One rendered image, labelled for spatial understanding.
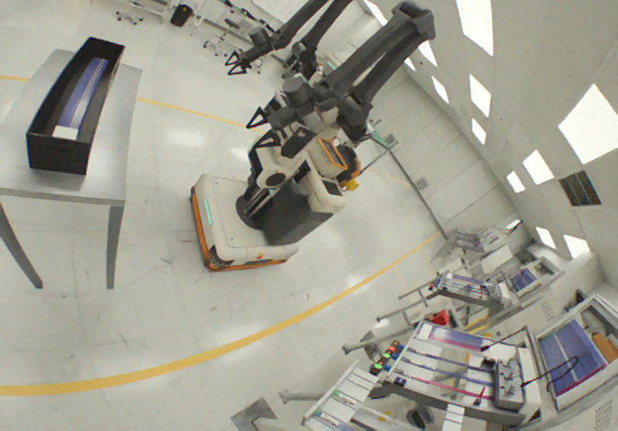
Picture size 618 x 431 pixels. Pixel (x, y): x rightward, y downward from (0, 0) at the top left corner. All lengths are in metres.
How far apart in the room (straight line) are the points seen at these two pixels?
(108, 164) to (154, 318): 0.89
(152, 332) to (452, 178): 9.63
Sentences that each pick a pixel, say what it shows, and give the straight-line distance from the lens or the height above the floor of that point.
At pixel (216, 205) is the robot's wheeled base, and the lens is 1.47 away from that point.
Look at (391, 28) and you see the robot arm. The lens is 0.71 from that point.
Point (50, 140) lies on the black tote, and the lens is 0.63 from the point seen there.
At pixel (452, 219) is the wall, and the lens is 9.70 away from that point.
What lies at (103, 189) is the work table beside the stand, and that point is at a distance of 0.67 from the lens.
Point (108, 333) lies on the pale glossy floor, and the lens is 1.34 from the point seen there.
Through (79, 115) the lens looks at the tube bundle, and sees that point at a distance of 0.79.
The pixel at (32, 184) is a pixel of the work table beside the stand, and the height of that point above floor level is 0.80.
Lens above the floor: 1.34
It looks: 29 degrees down
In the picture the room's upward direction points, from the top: 50 degrees clockwise
